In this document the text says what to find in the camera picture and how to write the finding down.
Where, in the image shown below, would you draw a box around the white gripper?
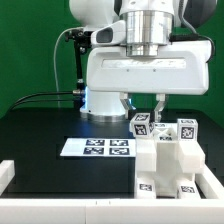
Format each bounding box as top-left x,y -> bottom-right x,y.
87,41 -> 211,122

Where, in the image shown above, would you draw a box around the small white tagged cube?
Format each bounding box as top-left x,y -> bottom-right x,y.
129,113 -> 154,138

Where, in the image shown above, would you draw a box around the white X-frame chair legs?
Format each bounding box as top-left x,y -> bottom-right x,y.
130,119 -> 205,174

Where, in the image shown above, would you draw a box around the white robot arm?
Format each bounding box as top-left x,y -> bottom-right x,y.
69,0 -> 218,121

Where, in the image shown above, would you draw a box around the white front fence bar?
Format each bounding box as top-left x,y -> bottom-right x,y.
0,199 -> 224,224

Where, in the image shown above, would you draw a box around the white left fence bar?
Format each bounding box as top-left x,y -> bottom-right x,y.
0,160 -> 15,196

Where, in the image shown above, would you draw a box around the black cables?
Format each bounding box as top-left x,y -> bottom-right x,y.
8,89 -> 86,113

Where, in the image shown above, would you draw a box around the white flat tagged base plate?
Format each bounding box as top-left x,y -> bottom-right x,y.
61,138 -> 136,157

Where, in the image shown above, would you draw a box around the black camera on stand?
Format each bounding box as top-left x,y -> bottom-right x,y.
65,27 -> 92,108

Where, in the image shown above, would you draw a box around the grey white cable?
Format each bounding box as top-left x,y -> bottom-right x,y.
53,27 -> 81,109

